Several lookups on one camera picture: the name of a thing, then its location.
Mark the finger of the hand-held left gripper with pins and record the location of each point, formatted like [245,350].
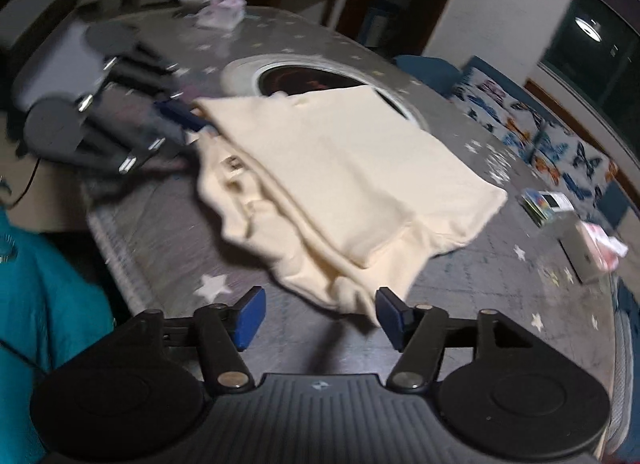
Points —
[175,111]
[137,141]

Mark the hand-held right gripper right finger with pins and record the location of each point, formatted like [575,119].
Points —
[391,318]

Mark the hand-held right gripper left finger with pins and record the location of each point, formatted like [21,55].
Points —
[249,318]

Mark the cream knit garment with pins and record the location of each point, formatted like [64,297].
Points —
[340,183]

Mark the round built-in table stove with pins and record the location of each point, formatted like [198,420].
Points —
[250,74]

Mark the grey star-print tablecloth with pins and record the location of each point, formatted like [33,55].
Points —
[475,294]

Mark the colourful small box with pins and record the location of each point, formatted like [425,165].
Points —
[542,204]

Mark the teal jacket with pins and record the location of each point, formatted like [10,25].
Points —
[42,324]

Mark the white pink tissue box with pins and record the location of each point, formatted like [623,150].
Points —
[592,249]

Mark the butterfly print sofa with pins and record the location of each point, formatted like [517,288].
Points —
[545,136]

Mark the blue chair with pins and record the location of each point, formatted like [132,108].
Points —
[427,71]

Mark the dark window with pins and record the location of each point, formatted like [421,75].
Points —
[592,31]

